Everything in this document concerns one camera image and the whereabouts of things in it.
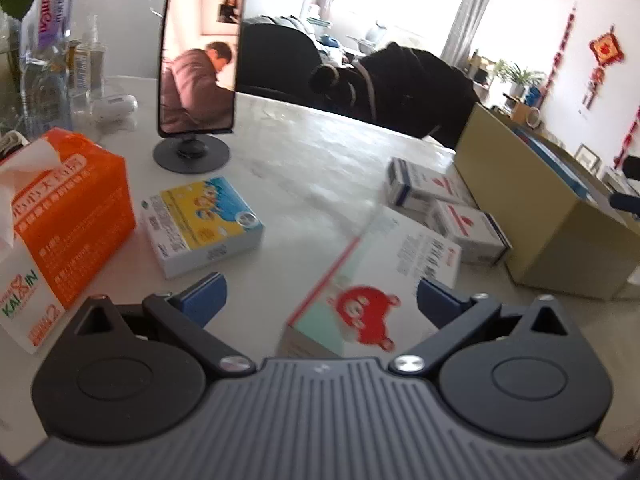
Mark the white earbud case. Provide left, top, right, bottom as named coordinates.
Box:
left=92, top=94, right=138, bottom=121

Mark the black jacket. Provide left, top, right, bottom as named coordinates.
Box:
left=308, top=42, right=478, bottom=150

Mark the grey curtain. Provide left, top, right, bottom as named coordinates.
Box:
left=442, top=0, right=501, bottom=68

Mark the clear bottle yellow liquid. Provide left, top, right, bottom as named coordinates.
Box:
left=70, top=15, right=107, bottom=116

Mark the black phone stand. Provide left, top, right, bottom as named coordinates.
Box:
left=152, top=132, right=232, bottom=175

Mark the tan cardboard box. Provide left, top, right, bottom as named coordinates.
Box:
left=452, top=102, right=640, bottom=302

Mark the red knot decoration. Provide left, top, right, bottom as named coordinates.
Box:
left=589, top=32, right=626, bottom=111

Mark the white teal box red mascot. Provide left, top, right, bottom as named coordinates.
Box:
left=279, top=206, right=462, bottom=361

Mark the clear water bottle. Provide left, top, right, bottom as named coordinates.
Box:
left=20, top=0, right=76, bottom=136

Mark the orange tissue pack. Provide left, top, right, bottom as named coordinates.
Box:
left=0, top=127, right=138, bottom=356

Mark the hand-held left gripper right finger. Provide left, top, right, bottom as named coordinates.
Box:
left=390, top=279, right=573, bottom=376

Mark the yellow blue cartoon box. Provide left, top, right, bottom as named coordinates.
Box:
left=141, top=176, right=265, bottom=280

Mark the white marble desktop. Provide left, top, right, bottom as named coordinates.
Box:
left=0, top=75, right=640, bottom=480

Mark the plain blue medicine box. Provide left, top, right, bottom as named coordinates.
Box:
left=515, top=127, right=590, bottom=198

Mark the smartphone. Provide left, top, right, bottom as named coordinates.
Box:
left=159, top=0, right=248, bottom=140

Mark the red wall hanging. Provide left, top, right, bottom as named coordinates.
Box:
left=547, top=2, right=576, bottom=93

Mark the small photo frame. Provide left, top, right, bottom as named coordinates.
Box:
left=575, top=144, right=601, bottom=173

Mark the white box red logo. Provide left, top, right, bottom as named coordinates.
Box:
left=386, top=157, right=476, bottom=211
left=425, top=199, right=512, bottom=267

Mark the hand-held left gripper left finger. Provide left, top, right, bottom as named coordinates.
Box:
left=70, top=272, right=253, bottom=376

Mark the potted plant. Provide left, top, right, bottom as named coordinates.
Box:
left=492, top=60, right=546, bottom=98

